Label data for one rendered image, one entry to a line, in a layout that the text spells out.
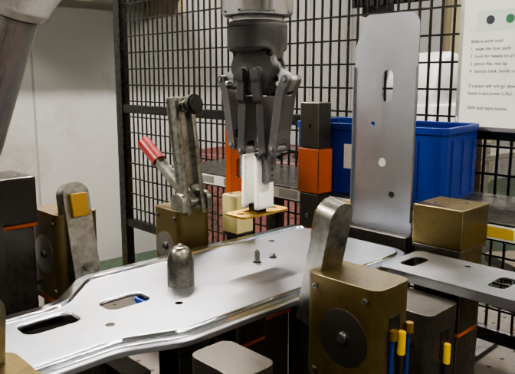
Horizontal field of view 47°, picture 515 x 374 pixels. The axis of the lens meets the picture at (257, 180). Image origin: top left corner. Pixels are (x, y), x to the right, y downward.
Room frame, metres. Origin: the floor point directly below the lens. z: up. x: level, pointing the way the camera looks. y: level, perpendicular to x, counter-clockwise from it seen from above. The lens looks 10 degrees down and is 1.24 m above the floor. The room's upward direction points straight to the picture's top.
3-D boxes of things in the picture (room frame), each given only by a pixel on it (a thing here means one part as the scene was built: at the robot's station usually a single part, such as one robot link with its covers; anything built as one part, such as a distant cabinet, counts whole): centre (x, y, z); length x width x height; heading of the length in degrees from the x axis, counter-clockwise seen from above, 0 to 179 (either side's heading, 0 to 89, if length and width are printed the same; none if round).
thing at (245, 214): (0.77, 0.00, 1.07); 0.08 x 0.04 x 0.01; 134
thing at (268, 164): (0.75, -0.02, 1.14); 0.03 x 0.01 x 0.05; 44
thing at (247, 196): (0.77, 0.01, 1.11); 0.03 x 0.01 x 0.07; 134
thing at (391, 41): (0.94, -0.20, 1.17); 0.12 x 0.01 x 0.34; 44
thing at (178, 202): (0.85, 0.11, 1.06); 0.03 x 0.01 x 0.03; 44
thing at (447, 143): (1.14, -0.24, 1.09); 0.30 x 0.17 x 0.13; 52
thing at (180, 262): (0.68, 0.09, 1.02); 0.03 x 0.03 x 0.07
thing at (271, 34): (0.77, 0.00, 1.27); 0.08 x 0.07 x 0.09; 44
